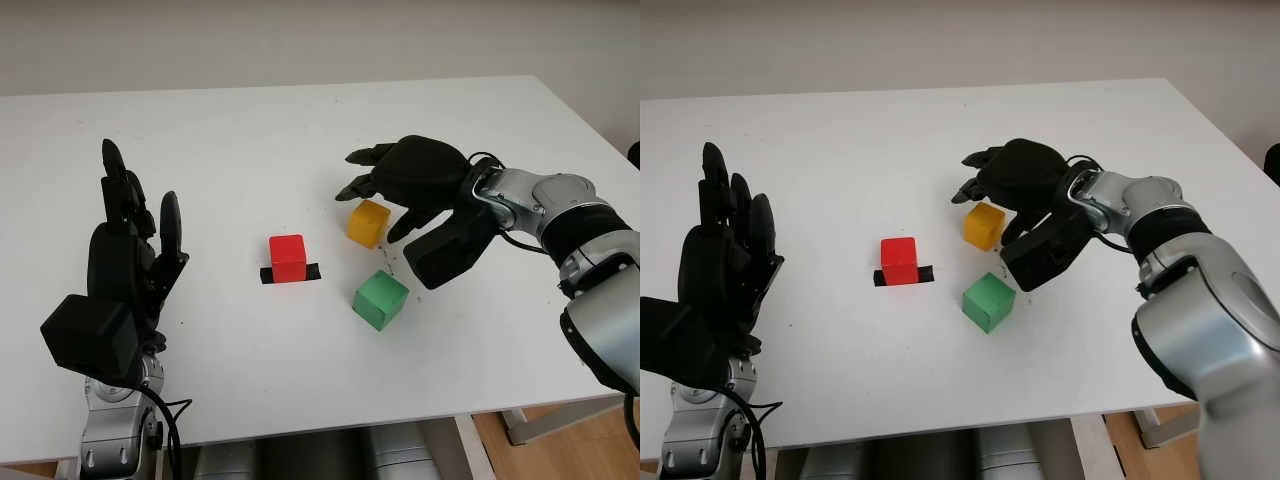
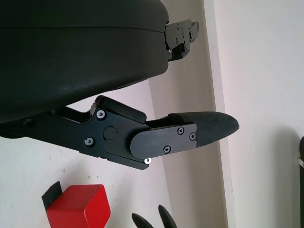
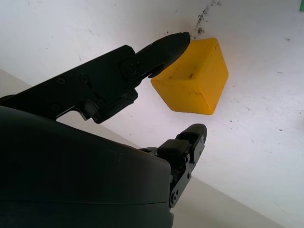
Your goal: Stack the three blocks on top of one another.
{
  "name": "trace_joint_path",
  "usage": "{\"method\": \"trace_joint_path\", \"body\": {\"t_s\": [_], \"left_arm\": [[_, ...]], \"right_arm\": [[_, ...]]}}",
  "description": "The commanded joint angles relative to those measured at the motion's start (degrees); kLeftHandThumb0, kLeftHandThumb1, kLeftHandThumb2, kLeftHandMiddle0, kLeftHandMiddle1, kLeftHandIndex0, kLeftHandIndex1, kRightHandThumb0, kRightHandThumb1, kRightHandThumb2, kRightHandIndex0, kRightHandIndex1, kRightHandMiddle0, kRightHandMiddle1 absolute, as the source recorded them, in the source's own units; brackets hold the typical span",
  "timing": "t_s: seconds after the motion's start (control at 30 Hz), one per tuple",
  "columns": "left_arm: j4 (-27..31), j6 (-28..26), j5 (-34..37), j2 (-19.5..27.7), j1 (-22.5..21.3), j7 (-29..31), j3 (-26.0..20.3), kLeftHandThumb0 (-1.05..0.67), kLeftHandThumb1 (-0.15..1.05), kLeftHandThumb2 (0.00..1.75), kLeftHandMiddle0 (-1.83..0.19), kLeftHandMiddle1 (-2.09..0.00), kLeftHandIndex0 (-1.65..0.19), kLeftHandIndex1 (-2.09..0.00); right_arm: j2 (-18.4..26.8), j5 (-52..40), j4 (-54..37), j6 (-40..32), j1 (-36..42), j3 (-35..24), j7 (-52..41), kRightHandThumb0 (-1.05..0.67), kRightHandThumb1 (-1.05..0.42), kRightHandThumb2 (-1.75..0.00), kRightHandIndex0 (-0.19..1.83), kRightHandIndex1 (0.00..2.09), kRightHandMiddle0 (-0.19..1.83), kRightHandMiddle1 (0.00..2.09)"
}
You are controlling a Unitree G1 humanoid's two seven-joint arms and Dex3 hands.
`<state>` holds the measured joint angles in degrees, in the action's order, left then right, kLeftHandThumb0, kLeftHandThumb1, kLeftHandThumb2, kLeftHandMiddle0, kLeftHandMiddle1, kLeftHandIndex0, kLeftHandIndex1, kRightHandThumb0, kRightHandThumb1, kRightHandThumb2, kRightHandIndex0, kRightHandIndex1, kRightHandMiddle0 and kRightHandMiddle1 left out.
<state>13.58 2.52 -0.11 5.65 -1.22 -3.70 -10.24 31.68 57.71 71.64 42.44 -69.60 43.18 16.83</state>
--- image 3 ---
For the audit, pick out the yellow wooden cube block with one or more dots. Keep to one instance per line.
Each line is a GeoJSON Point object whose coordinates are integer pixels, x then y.
{"type": "Point", "coordinates": [199, 78]}

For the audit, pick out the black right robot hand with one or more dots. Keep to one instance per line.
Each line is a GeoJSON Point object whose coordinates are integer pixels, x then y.
{"type": "Point", "coordinates": [71, 178]}

